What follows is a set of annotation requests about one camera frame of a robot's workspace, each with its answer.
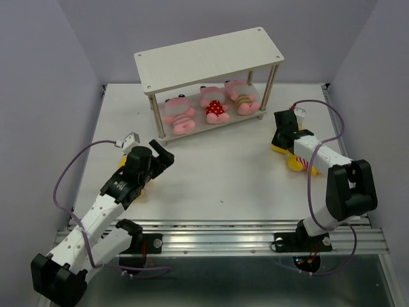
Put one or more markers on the white two-tier wooden shelf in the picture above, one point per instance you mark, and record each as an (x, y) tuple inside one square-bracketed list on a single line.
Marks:
[(206, 60)]

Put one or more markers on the yellow frog toy red stripes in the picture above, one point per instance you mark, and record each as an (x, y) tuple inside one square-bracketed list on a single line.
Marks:
[(297, 163)]

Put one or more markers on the pink frog toy red polka-dot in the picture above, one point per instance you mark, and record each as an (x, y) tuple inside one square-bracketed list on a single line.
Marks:
[(213, 100)]

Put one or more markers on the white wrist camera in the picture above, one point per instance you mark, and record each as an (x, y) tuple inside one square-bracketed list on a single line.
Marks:
[(300, 115), (131, 141)]

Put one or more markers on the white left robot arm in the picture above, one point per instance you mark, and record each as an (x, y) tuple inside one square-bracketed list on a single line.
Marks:
[(63, 274)]

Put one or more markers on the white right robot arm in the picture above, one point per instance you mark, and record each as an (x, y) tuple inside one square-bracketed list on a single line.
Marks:
[(350, 189)]

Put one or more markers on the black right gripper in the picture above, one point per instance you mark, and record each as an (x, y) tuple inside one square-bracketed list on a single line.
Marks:
[(275, 141)]

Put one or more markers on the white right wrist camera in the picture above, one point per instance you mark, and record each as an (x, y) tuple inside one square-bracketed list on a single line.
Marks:
[(300, 115)]

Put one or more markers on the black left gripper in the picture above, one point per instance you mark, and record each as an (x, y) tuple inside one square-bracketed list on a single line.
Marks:
[(162, 161)]

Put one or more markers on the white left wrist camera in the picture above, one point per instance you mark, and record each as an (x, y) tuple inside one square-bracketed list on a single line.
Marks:
[(131, 141)]

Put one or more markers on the yellow frog toy pink stripes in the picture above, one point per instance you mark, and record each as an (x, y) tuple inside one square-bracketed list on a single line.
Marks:
[(133, 178)]

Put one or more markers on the yellow frog toy blue stripes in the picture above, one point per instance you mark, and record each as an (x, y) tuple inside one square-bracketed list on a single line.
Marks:
[(281, 150)]

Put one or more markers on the pink frog toy orange stripes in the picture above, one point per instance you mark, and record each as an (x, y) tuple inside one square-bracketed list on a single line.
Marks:
[(242, 96)]

